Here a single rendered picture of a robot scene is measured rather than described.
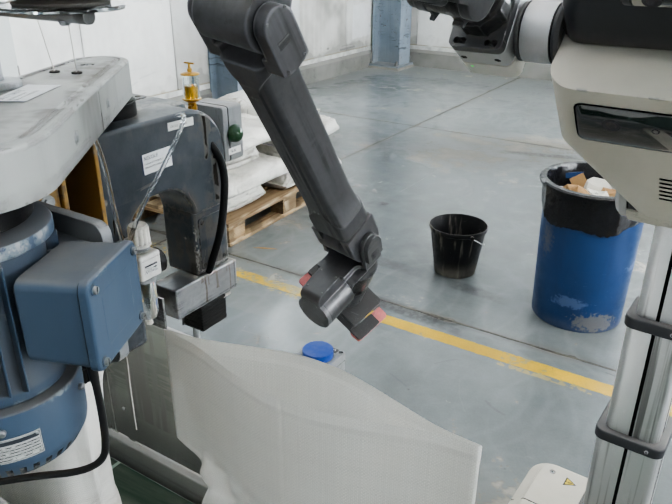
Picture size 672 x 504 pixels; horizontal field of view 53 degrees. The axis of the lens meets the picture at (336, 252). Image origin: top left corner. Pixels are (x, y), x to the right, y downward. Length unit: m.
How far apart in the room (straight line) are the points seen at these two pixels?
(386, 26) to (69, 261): 9.05
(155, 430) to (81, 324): 1.27
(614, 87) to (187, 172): 0.62
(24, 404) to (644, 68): 0.86
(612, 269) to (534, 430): 0.85
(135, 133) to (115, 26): 5.26
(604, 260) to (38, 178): 2.62
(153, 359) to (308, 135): 1.06
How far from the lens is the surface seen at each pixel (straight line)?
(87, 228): 0.72
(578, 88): 1.03
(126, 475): 1.81
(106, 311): 0.64
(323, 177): 0.82
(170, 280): 1.13
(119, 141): 0.96
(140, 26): 6.40
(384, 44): 9.64
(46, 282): 0.63
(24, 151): 0.62
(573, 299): 3.10
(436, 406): 2.60
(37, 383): 0.72
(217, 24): 0.68
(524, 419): 2.61
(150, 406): 1.85
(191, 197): 1.07
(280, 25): 0.66
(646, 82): 1.02
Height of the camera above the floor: 1.57
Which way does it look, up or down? 25 degrees down
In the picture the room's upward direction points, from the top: straight up
